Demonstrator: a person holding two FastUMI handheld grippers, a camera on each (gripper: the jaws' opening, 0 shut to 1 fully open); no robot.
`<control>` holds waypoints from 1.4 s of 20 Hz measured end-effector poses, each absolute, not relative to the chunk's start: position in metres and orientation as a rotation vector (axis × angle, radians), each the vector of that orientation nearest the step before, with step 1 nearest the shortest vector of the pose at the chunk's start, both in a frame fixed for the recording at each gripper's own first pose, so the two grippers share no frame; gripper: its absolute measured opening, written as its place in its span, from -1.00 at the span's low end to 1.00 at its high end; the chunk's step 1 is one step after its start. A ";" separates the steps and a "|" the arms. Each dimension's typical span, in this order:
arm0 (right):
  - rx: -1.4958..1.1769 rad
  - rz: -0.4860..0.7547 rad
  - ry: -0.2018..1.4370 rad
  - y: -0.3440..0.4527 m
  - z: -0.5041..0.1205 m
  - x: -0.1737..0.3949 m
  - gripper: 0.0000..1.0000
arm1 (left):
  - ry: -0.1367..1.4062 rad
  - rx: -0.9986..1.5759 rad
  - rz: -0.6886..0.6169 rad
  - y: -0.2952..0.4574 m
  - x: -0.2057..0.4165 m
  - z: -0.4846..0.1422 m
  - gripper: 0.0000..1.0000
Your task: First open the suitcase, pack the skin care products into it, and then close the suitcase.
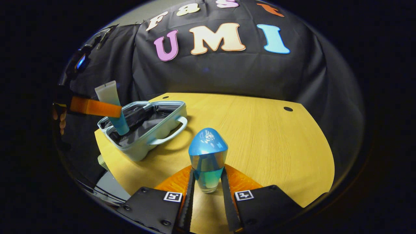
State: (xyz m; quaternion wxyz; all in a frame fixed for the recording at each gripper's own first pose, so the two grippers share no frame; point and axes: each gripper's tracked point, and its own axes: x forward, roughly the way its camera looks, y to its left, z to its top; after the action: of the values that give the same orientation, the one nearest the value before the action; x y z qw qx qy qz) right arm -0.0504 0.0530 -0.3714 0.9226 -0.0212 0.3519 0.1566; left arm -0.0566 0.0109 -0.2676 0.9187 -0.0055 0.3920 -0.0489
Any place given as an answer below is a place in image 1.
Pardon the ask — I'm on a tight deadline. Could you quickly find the light blue suitcase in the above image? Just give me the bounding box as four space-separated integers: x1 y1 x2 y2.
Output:
97 100 189 162

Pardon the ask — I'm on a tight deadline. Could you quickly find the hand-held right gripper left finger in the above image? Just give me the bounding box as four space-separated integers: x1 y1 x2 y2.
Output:
116 165 196 234

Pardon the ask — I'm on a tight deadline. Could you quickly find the cream plastic box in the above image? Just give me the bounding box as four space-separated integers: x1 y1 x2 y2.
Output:
97 154 110 172

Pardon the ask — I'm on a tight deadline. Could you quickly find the teal and white cosmetic tube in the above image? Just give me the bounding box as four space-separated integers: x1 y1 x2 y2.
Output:
95 80 130 136

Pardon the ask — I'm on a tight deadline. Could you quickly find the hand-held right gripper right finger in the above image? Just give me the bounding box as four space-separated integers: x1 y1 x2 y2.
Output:
220 164 305 233

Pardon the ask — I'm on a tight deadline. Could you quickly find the blue cone-capped bottle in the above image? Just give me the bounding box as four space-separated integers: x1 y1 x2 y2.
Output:
188 127 229 194

